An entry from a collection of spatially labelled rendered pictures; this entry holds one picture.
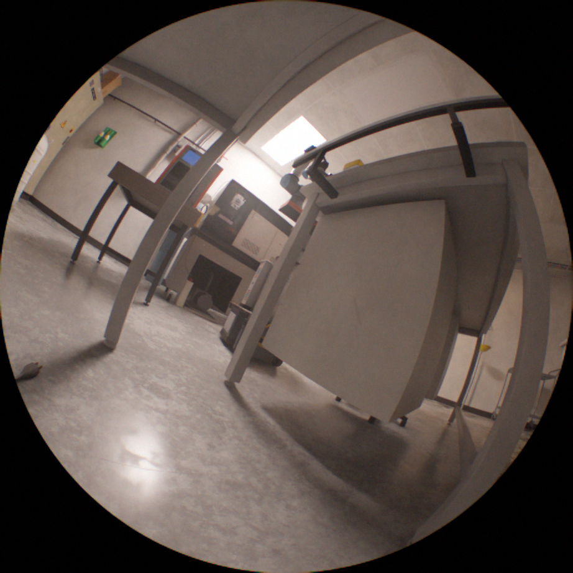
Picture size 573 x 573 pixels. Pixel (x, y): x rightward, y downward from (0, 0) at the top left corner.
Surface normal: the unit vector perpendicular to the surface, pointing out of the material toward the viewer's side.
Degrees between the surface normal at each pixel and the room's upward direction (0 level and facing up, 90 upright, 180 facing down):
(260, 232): 90
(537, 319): 90
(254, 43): 180
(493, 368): 90
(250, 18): 180
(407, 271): 90
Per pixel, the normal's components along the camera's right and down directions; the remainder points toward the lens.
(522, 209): -0.70, -0.43
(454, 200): -0.41, 0.90
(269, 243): 0.58, 0.11
